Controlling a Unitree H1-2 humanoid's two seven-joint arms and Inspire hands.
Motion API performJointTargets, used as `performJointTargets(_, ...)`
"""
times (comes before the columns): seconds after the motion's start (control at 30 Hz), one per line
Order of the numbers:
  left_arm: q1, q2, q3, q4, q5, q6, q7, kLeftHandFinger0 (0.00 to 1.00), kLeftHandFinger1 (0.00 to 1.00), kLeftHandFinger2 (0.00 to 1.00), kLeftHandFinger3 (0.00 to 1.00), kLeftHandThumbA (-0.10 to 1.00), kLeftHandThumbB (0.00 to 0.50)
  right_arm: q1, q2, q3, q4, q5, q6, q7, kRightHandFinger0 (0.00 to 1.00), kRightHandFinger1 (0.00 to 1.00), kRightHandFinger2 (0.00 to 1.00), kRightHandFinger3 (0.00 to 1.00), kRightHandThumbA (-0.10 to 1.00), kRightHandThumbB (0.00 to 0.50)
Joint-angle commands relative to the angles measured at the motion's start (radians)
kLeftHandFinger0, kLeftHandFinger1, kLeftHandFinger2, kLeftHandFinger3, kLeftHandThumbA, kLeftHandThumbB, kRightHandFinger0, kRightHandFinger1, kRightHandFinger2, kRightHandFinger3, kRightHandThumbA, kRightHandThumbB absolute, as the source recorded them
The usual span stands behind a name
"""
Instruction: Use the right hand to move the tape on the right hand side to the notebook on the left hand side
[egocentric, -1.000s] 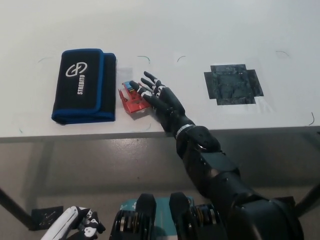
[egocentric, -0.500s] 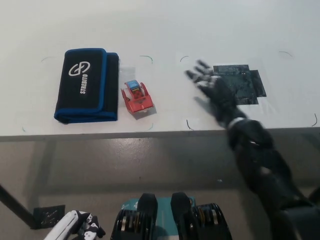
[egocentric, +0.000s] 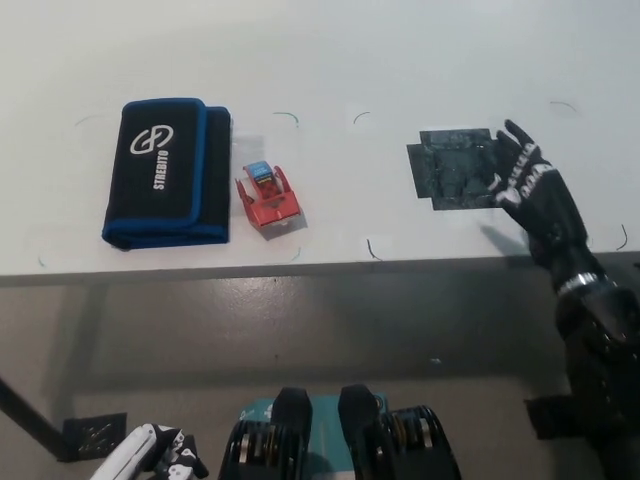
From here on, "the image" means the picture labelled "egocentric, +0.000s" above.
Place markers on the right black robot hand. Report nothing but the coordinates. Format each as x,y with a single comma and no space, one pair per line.
545,210

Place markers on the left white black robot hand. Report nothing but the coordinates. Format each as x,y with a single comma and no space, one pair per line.
160,455

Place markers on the red tape dispenser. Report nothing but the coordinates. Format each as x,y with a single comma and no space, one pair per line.
270,202

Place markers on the black tape patch on table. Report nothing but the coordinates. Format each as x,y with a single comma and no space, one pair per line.
450,170

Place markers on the black notebook pouch blue trim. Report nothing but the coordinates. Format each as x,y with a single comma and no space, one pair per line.
165,175

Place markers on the clear tape patch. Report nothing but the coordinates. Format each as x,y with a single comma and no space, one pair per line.
248,145

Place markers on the black table leg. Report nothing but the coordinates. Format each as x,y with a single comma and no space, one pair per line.
27,412

